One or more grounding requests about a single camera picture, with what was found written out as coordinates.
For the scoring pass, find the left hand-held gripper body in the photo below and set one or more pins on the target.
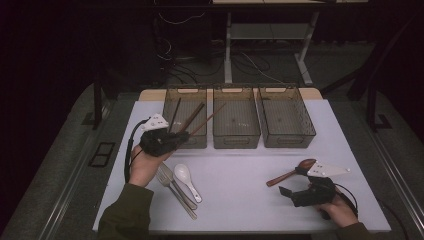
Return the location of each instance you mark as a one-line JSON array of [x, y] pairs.
[[156, 141]]

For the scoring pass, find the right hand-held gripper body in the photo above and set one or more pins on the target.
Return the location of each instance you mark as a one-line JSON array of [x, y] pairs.
[[315, 195]]

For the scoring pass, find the transparent grey plastic bin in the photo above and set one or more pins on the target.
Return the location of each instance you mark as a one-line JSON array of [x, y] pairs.
[[236, 116], [186, 140], [286, 116]]

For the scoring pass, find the brown wooden spoon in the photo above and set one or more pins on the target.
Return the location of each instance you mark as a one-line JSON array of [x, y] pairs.
[[283, 177]]

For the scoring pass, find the black chopstick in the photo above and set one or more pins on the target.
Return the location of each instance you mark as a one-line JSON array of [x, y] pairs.
[[175, 115]]

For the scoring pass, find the metal fork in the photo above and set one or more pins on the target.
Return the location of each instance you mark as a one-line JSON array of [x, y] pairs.
[[166, 170], [163, 180]]

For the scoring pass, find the white ceramic spoon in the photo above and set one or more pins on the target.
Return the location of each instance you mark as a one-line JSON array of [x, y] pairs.
[[181, 174]]

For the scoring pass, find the person's left hand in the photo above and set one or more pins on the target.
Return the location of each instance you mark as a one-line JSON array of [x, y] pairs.
[[145, 166]]

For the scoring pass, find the person's right hand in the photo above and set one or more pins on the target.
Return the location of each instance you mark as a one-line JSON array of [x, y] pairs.
[[340, 211]]

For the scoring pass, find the black upright stand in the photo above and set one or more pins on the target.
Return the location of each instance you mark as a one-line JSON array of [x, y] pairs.
[[370, 106], [97, 106]]

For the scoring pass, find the black slanted stand leg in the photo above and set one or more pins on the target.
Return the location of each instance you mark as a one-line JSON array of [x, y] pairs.
[[375, 70]]

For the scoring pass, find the white metal desk frame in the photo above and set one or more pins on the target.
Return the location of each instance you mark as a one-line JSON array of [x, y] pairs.
[[266, 31]]

